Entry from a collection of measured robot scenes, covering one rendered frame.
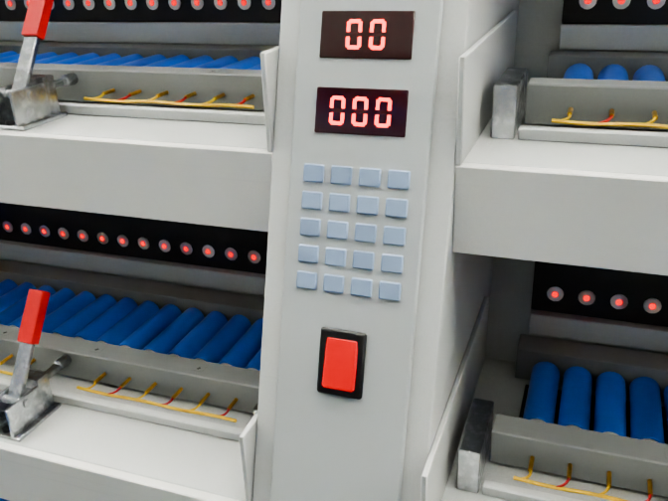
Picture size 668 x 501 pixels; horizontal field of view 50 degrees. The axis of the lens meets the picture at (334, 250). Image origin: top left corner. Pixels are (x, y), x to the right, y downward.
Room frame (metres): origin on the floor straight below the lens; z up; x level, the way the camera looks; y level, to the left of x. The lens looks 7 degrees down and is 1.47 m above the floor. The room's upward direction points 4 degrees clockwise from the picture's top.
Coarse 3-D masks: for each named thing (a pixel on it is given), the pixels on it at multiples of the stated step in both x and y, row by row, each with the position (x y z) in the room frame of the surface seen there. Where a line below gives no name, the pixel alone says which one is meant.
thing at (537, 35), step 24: (528, 0) 0.52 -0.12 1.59; (552, 0) 0.52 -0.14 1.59; (528, 24) 0.52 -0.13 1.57; (552, 24) 0.52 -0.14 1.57; (528, 48) 0.52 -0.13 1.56; (552, 48) 0.52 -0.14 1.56; (528, 72) 0.52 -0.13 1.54; (504, 264) 0.52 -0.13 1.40; (528, 264) 0.52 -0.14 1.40; (504, 288) 0.52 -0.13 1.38; (528, 288) 0.52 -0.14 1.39; (504, 312) 0.52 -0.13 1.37; (528, 312) 0.52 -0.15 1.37; (504, 336) 0.52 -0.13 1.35; (552, 336) 0.51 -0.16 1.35; (504, 360) 0.52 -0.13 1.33
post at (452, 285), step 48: (288, 0) 0.37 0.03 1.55; (480, 0) 0.37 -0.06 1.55; (288, 48) 0.37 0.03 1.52; (288, 96) 0.37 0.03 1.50; (288, 144) 0.37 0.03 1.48; (432, 144) 0.34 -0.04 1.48; (288, 192) 0.36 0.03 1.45; (432, 192) 0.34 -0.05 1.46; (432, 240) 0.34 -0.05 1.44; (432, 288) 0.34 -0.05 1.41; (480, 288) 0.47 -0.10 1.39; (432, 336) 0.34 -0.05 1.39; (432, 384) 0.34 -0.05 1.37; (432, 432) 0.34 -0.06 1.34
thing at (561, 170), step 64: (576, 0) 0.49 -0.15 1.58; (640, 0) 0.47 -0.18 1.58; (512, 64) 0.49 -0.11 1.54; (576, 64) 0.46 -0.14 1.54; (640, 64) 0.46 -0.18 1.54; (512, 128) 0.37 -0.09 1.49; (576, 128) 0.37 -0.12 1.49; (640, 128) 0.38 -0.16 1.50; (512, 192) 0.33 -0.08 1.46; (576, 192) 0.32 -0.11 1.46; (640, 192) 0.31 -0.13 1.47; (512, 256) 0.34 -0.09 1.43; (576, 256) 0.33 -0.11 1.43; (640, 256) 0.32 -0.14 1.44
